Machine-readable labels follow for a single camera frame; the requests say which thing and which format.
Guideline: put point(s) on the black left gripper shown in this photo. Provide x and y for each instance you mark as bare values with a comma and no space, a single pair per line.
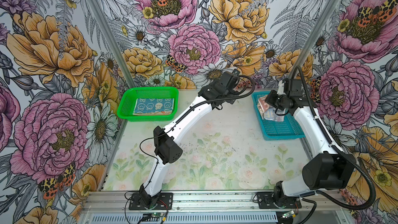
231,96

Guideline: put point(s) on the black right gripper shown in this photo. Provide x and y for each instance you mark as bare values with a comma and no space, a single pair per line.
269,99

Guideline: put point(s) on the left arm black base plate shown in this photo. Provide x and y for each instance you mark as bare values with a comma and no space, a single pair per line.
143,202

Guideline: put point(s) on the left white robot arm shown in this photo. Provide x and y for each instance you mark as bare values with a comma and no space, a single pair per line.
167,139

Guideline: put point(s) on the aluminium corner post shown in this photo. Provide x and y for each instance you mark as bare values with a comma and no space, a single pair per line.
101,19
315,32

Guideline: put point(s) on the aluminium corner post right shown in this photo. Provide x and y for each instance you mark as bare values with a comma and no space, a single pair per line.
315,32

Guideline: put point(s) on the small green circuit board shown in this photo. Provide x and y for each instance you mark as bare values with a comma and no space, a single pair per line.
157,216

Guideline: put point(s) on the green plastic basket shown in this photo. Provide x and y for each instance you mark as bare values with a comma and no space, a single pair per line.
129,98

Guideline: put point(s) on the aluminium corner post left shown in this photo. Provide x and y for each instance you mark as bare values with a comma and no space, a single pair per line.
101,19

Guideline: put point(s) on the aluminium front rail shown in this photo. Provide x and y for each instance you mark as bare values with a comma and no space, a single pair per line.
183,201

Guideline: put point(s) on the white vented cable duct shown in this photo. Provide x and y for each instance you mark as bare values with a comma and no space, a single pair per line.
189,218

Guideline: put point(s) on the teal plastic basket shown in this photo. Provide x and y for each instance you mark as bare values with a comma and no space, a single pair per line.
289,129

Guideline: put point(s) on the blue bunny towel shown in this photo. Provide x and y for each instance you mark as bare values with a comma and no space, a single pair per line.
151,105

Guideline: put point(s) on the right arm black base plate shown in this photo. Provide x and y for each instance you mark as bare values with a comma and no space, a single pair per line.
268,200

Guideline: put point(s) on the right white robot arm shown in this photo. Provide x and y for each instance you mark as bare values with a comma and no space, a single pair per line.
327,169

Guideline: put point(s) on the orange bunny towel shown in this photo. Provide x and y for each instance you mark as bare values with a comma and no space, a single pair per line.
155,113

